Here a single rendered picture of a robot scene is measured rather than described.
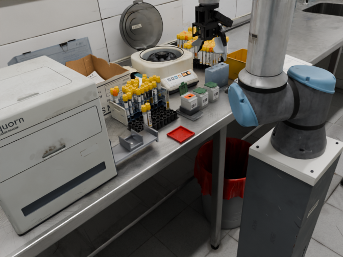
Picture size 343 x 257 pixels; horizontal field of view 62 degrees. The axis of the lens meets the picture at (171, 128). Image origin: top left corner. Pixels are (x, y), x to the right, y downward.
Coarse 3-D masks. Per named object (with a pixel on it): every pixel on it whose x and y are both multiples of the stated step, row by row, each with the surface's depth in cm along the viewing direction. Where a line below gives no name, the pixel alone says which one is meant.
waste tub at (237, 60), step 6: (228, 54) 128; (234, 54) 131; (240, 54) 134; (246, 54) 133; (228, 60) 126; (234, 60) 123; (240, 60) 136; (234, 66) 124; (240, 66) 122; (234, 72) 126; (228, 78) 130; (234, 78) 127
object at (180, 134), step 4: (176, 128) 98; (180, 128) 99; (184, 128) 98; (172, 132) 97; (176, 132) 97; (180, 132) 97; (184, 132) 97; (188, 132) 97; (192, 132) 96; (168, 136) 96; (172, 136) 95; (176, 136) 95; (180, 136) 95; (184, 136) 95; (188, 136) 94; (176, 140) 93; (180, 140) 93; (184, 140) 93
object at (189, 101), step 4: (188, 92) 105; (184, 96) 102; (188, 96) 103; (192, 96) 102; (184, 100) 102; (188, 100) 101; (192, 100) 101; (196, 100) 103; (184, 104) 103; (188, 104) 102; (192, 104) 102; (196, 104) 104; (188, 108) 103; (192, 108) 103
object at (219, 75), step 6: (222, 66) 117; (228, 66) 118; (210, 72) 114; (216, 72) 115; (222, 72) 118; (228, 72) 120; (210, 78) 116; (216, 78) 117; (222, 78) 119; (222, 84) 121; (222, 90) 120
